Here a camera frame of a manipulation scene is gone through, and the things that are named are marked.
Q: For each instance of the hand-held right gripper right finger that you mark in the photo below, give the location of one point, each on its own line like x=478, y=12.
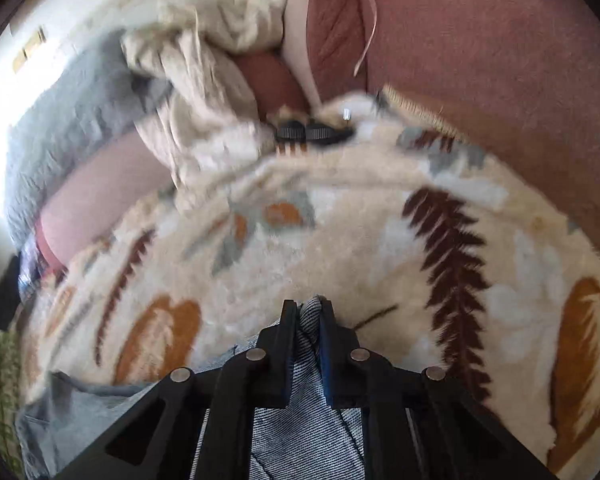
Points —
x=330, y=370

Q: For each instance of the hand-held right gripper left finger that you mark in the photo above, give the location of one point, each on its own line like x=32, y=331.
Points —
x=282, y=360

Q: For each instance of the blue denim pants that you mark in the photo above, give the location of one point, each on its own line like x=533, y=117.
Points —
x=295, y=440

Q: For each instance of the cream leaf print blanket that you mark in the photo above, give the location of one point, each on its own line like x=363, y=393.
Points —
x=330, y=240

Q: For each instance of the purple floral cloth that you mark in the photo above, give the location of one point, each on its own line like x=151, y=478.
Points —
x=30, y=270

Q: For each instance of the cream crumpled cloth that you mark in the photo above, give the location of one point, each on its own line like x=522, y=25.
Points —
x=200, y=95

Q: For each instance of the green patterned cloth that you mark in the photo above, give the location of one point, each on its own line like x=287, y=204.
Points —
x=0, y=390

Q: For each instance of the grey quilted blanket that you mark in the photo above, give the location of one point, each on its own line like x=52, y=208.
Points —
x=75, y=115

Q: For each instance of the reddish brown bedspread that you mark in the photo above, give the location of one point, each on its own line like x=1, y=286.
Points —
x=480, y=60

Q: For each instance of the thin pink ribbon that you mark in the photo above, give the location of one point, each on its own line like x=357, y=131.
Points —
x=370, y=25

